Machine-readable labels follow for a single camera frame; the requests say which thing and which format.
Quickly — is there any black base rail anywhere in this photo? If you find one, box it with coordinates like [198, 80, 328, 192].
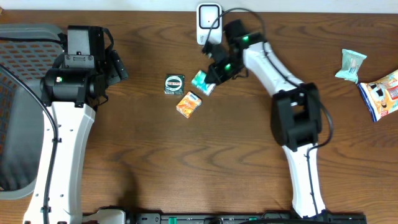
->
[83, 212, 368, 224]

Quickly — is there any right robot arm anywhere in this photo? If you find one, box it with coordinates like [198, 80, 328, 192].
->
[202, 20, 326, 219]

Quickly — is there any round black white container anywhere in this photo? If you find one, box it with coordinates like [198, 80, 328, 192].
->
[164, 74, 185, 95]

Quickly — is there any teal small snack packet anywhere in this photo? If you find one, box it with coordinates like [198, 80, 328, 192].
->
[335, 49, 367, 84]

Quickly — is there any white barcode scanner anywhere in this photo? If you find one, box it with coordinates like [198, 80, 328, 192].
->
[197, 2, 223, 45]

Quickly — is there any orange snack packet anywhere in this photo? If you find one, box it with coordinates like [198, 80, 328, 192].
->
[176, 91, 202, 118]

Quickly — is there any cream snack bag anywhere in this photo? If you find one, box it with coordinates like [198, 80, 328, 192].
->
[357, 70, 397, 122]

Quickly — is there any grey plastic shopping basket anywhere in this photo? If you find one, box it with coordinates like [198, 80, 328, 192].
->
[1, 24, 63, 200]

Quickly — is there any teal gum box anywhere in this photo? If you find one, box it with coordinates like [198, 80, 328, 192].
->
[191, 70, 216, 96]

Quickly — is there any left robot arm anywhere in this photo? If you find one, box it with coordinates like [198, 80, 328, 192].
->
[23, 26, 128, 223]

